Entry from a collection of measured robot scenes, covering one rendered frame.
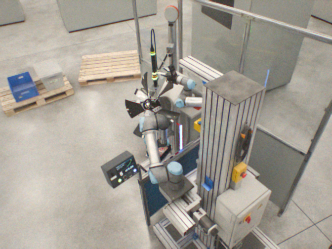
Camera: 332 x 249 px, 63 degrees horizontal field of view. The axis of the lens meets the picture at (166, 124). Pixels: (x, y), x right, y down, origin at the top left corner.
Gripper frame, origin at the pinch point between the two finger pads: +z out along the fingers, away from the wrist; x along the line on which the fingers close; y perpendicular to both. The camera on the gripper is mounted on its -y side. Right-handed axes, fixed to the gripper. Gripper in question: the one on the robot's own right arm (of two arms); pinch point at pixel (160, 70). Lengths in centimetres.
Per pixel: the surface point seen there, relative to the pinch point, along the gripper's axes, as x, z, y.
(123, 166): -75, -20, 45
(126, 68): 154, 232, 152
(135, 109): -5, 36, 59
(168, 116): -3.2, -9.4, 46.8
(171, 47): 53, 30, 9
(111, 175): -87, -20, 45
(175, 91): 32, 9, 44
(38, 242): -150, 63, 166
